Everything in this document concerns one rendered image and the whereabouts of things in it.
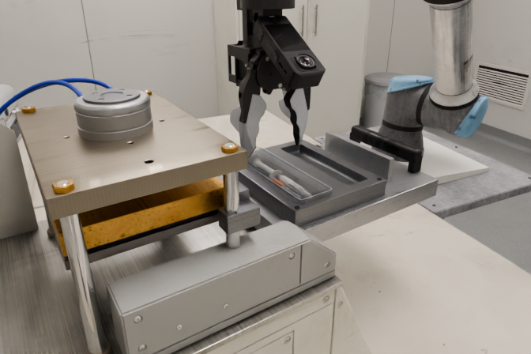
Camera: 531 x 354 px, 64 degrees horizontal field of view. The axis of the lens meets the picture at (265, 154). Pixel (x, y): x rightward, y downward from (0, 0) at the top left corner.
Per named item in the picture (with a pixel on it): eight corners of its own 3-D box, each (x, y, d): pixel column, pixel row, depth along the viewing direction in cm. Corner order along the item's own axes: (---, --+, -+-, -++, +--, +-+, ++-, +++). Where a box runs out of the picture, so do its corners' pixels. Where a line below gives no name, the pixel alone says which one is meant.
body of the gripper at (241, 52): (270, 79, 65) (270, -4, 60) (305, 90, 58) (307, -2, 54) (227, 86, 61) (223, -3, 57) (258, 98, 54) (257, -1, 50)
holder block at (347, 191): (295, 228, 54) (295, 211, 53) (221, 172, 69) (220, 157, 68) (385, 194, 62) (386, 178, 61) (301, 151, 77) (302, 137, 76)
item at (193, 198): (66, 271, 38) (45, 177, 35) (35, 180, 55) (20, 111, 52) (232, 216, 47) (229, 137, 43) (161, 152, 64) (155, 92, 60)
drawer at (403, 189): (288, 261, 53) (288, 209, 50) (210, 193, 70) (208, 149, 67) (434, 200, 68) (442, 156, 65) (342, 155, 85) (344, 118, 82)
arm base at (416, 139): (401, 141, 136) (408, 111, 132) (434, 159, 123) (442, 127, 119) (361, 144, 131) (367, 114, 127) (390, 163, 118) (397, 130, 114)
